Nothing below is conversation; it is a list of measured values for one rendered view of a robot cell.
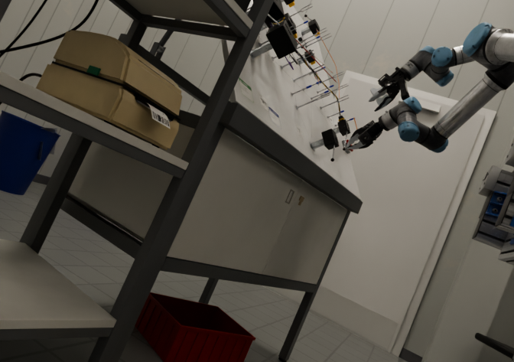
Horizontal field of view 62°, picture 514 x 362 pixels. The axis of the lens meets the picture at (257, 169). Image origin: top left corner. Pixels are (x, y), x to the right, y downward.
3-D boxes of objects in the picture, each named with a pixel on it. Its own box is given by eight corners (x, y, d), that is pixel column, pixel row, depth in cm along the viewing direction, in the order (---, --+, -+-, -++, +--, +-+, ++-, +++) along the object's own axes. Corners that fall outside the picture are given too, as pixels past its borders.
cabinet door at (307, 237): (317, 285, 208) (349, 210, 211) (264, 275, 163) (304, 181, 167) (313, 282, 210) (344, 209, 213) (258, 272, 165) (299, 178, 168)
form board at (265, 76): (230, 103, 118) (235, 100, 117) (195, -126, 160) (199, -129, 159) (358, 201, 215) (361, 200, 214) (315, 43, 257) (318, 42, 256)
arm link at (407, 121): (431, 138, 166) (427, 119, 173) (408, 125, 163) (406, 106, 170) (416, 149, 171) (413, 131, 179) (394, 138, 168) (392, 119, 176)
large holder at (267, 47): (234, 16, 140) (273, -6, 134) (260, 63, 147) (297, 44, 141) (230, 21, 134) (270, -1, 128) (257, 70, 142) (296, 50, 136)
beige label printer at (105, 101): (170, 154, 108) (203, 84, 109) (107, 123, 89) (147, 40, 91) (97, 123, 123) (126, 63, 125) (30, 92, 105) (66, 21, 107)
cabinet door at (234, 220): (262, 274, 163) (303, 180, 167) (167, 256, 119) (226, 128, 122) (258, 272, 165) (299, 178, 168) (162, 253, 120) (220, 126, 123)
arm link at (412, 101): (412, 104, 169) (410, 91, 174) (389, 119, 176) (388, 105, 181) (424, 115, 172) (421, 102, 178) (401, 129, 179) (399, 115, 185)
